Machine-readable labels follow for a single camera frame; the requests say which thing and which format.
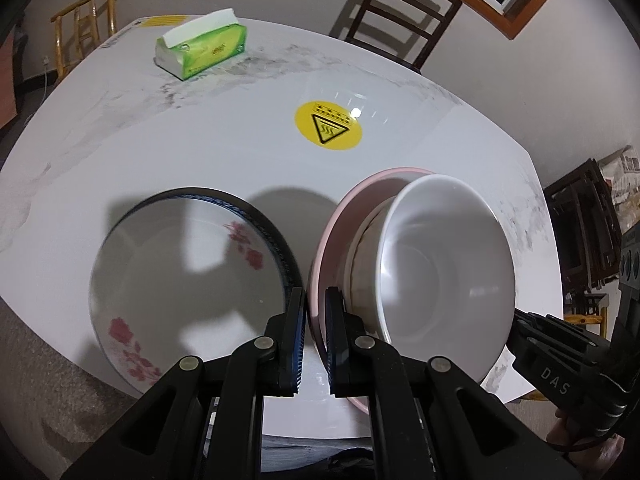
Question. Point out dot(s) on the wood-framed barred window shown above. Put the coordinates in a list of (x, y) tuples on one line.
[(495, 0)]

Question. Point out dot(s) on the person's right hand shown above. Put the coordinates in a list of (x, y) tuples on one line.
[(580, 440)]

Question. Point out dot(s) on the white bowl with pink base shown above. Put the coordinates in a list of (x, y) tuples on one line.
[(440, 270)]

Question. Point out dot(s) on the pink cloth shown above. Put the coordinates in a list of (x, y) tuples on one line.
[(5, 85)]

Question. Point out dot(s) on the newspaper on wall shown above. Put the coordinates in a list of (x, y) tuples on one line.
[(625, 170)]

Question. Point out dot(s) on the green tissue box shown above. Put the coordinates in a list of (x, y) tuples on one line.
[(205, 50)]

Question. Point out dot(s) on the round yellow warning sticker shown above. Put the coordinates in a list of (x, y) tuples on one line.
[(327, 127)]

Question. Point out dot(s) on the bamboo chair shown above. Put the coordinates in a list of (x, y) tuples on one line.
[(592, 317), (60, 40)]

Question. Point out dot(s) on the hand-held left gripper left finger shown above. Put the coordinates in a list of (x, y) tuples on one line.
[(299, 340)]

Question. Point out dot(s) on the yellow table edge label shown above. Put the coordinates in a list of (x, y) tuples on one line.
[(162, 21)]

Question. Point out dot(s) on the white pink-flower plate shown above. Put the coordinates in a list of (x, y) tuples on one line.
[(175, 300)]

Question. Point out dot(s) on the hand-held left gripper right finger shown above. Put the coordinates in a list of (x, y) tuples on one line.
[(331, 345)]

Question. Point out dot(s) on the dark wooden slat chair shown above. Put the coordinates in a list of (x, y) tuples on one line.
[(400, 15)]

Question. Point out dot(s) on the large pink bowl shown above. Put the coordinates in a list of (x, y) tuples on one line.
[(330, 240)]

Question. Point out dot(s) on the stacked dark wooden chairs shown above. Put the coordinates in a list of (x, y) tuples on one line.
[(585, 225)]

